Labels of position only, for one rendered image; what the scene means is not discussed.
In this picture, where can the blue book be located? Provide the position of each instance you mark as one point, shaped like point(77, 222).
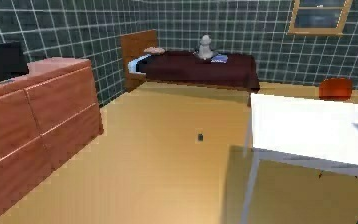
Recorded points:
point(220, 59)

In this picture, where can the white table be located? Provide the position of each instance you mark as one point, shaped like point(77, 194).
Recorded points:
point(307, 130)

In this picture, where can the black television set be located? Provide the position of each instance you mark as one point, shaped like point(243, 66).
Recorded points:
point(3, 60)

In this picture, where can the orange chair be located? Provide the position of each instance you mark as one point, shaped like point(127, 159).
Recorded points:
point(335, 88)

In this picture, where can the wooden framed window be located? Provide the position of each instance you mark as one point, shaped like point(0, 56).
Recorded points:
point(318, 16)

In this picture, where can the small dark box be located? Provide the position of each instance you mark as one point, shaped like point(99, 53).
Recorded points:
point(200, 136)

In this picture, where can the wooden bed with maroon cover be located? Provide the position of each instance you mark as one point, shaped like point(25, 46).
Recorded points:
point(200, 68)

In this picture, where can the grey plush toy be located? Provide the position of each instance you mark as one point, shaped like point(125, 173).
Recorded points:
point(205, 48)

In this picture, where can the pink pillow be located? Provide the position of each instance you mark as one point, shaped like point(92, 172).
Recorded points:
point(154, 50)

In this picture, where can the brown wooden chest of drawers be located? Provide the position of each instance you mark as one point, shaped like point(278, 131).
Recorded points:
point(37, 113)

